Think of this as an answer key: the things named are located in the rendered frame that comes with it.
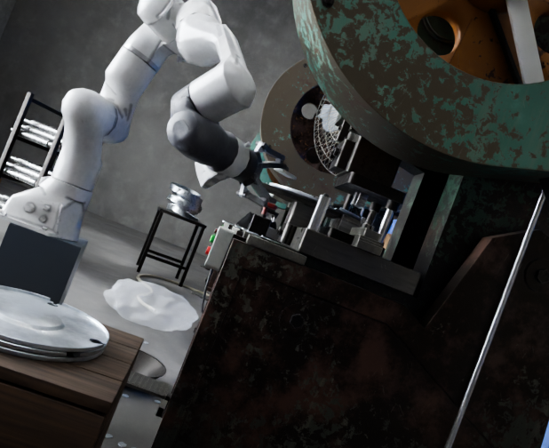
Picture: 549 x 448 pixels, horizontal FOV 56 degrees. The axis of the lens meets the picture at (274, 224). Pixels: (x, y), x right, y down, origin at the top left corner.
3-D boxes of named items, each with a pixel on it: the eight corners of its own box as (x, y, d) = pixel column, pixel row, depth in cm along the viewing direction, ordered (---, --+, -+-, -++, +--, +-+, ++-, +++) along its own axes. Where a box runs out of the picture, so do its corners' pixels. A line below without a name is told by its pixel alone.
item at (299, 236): (297, 251, 119) (306, 227, 120) (280, 243, 164) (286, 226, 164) (413, 297, 122) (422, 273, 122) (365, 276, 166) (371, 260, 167)
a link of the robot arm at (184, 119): (225, 88, 110) (189, 110, 114) (185, 58, 99) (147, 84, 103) (242, 160, 103) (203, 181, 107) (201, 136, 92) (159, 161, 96)
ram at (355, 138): (331, 164, 135) (371, 61, 136) (322, 170, 150) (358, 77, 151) (391, 188, 136) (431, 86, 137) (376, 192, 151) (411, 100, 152)
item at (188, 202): (135, 271, 410) (171, 180, 412) (135, 262, 453) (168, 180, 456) (182, 287, 421) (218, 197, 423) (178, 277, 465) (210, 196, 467)
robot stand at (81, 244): (-60, 392, 126) (9, 222, 127) (-36, 367, 143) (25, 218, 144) (15, 412, 130) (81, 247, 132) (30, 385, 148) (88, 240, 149)
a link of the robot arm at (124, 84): (115, 40, 134) (142, 67, 152) (60, 117, 134) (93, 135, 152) (148, 62, 132) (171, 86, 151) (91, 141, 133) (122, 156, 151)
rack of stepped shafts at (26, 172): (18, 252, 312) (76, 108, 315) (-36, 227, 325) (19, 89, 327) (63, 257, 354) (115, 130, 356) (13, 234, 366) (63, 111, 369)
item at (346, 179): (344, 190, 133) (352, 171, 133) (330, 195, 153) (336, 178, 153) (400, 213, 134) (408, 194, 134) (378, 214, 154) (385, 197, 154)
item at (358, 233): (356, 246, 118) (372, 204, 118) (341, 244, 134) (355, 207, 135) (379, 255, 118) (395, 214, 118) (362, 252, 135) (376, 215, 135)
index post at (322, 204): (307, 228, 123) (322, 191, 123) (306, 228, 126) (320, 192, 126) (318, 233, 123) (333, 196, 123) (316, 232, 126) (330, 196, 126)
